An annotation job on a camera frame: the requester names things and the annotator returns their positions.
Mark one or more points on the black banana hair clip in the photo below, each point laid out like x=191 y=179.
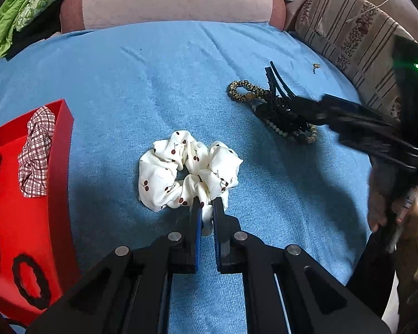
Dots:
x=282 y=111

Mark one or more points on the blue blanket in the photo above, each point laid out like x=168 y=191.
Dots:
x=125 y=94

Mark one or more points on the red plaid scrunchie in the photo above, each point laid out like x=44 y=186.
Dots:
x=35 y=153

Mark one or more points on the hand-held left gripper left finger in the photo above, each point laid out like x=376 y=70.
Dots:
x=196 y=236

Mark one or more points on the small metal earring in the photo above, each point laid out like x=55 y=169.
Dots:
x=315 y=66

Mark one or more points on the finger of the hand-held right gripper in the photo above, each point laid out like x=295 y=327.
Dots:
x=341 y=109
x=369 y=139

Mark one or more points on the person's dark trouser leg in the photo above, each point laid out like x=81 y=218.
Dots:
x=372 y=278

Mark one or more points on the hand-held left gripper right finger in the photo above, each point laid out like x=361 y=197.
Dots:
x=218 y=247

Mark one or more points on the white cherry print scrunchie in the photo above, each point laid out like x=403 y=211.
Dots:
x=160 y=181

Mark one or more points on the pink bolster pillow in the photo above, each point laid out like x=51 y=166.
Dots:
x=177 y=0

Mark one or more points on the red tray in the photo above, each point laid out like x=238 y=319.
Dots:
x=28 y=222

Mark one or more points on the person's right hand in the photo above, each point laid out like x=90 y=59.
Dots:
x=378 y=208

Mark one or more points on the green quilt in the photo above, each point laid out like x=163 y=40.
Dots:
x=7 y=24

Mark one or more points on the striped floral cushion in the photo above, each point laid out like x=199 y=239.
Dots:
x=351 y=28

